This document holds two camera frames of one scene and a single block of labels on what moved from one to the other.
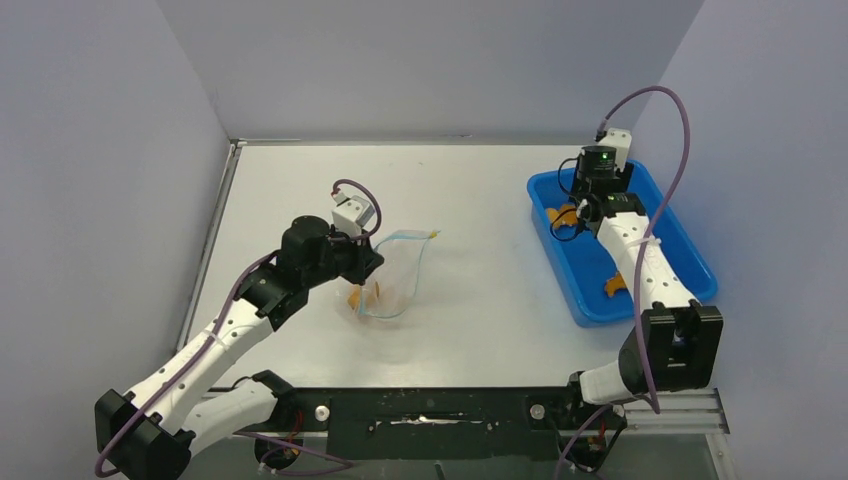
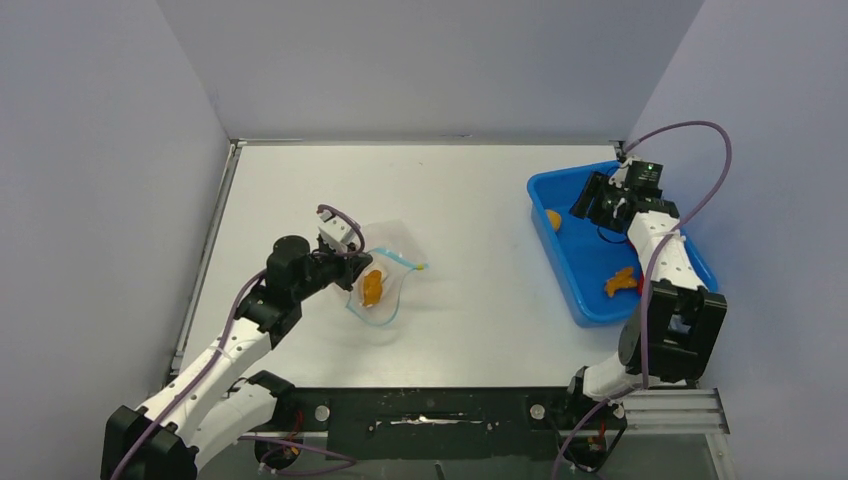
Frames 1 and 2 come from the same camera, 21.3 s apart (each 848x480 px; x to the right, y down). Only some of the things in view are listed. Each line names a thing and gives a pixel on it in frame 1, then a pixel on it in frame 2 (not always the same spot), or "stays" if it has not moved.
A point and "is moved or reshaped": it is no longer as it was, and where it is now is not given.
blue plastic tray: (583, 263) stays
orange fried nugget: (568, 218) -> (373, 290)
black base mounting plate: (429, 424) stays
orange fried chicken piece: (614, 283) stays
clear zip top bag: (392, 282) is moved or reshaped
